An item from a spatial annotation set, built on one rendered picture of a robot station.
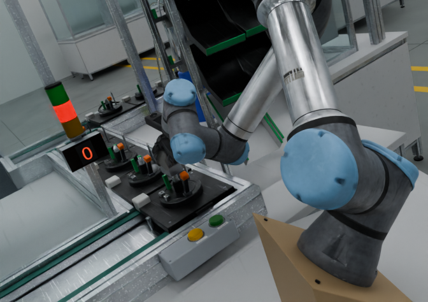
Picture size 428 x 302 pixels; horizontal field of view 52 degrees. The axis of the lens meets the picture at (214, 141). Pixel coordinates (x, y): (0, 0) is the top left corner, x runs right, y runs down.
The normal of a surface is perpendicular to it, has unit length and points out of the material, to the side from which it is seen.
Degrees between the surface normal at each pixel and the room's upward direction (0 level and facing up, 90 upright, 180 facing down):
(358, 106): 90
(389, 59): 90
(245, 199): 90
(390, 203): 110
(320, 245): 35
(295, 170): 56
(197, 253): 90
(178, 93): 43
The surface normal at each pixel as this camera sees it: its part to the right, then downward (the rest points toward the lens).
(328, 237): -0.53, -0.44
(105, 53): 0.52, 0.17
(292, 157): -0.70, -0.09
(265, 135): 0.07, -0.45
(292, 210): -0.30, -0.88
